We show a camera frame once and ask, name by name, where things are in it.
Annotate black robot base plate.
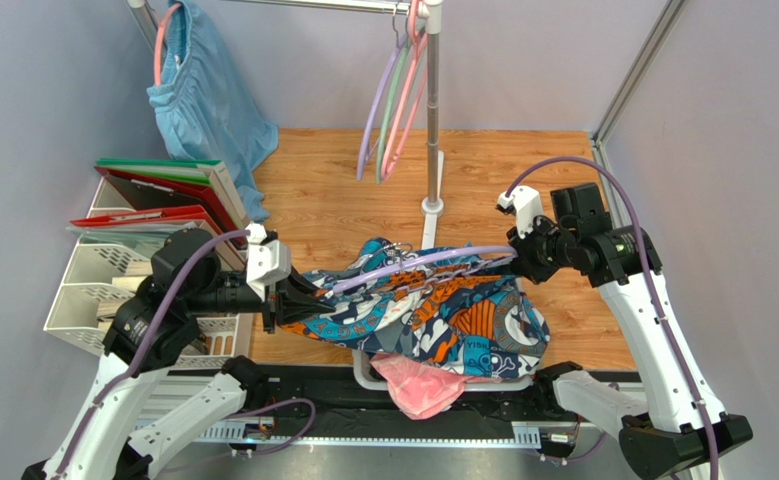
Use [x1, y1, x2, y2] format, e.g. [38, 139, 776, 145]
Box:
[242, 364, 597, 439]

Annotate white laundry basket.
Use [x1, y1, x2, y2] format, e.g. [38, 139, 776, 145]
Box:
[352, 350, 533, 392]

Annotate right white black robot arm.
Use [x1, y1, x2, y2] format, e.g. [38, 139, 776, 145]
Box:
[497, 183, 753, 479]

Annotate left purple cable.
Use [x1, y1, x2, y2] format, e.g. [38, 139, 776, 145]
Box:
[49, 228, 252, 480]

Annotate slotted cable duct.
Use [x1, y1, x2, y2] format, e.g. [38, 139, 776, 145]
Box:
[195, 421, 543, 450]

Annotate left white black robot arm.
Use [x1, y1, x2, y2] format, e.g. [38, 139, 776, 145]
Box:
[23, 224, 330, 479]

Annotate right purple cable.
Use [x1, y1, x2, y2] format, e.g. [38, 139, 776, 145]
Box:
[503, 156, 720, 480]

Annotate white rack base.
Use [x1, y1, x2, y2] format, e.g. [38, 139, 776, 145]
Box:
[420, 150, 445, 249]

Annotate purple plain hanger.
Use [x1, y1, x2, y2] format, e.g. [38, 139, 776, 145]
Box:
[356, 34, 408, 181]

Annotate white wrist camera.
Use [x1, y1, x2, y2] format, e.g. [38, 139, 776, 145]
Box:
[496, 186, 544, 238]
[245, 223, 292, 300]

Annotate patterned blue orange shorts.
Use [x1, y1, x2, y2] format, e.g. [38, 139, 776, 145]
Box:
[283, 237, 551, 380]

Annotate purple notched hanger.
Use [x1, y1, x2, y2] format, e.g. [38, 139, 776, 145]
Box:
[331, 245, 517, 294]

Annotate green folder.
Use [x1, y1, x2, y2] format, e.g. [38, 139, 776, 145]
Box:
[95, 158, 250, 225]

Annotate green hanger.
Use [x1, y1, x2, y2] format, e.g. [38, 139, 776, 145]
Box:
[373, 35, 411, 184]

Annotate pink shorts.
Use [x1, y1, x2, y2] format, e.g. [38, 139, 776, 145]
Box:
[370, 353, 501, 420]

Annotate pink hanger holding shorts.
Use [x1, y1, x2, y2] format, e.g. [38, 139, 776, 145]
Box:
[153, 2, 183, 86]

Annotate aluminium frame post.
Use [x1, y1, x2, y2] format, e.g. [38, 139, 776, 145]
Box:
[592, 0, 689, 147]

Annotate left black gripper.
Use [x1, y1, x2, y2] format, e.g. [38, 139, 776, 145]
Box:
[184, 256, 335, 333]

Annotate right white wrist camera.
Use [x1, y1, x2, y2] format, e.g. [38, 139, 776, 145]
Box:
[496, 186, 544, 238]

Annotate red clipboard folder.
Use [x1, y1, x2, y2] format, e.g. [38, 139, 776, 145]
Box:
[95, 167, 245, 232]

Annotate metal clothes rack rail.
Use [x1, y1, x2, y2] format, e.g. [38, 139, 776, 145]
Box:
[240, 0, 411, 15]

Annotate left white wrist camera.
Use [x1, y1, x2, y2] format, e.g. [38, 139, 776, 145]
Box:
[245, 223, 292, 300]

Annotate light blue hung shorts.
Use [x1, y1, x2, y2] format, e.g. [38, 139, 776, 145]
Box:
[147, 1, 279, 223]

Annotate purple cable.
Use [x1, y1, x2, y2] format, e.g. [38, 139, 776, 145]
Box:
[503, 156, 720, 480]
[49, 228, 252, 480]

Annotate pink hanger on rack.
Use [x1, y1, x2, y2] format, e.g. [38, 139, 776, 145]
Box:
[378, 1, 427, 181]

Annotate red flat folder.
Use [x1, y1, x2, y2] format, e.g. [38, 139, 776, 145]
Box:
[69, 205, 214, 228]

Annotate metal clothes rack pole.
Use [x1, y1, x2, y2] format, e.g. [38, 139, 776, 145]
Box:
[419, 0, 442, 213]

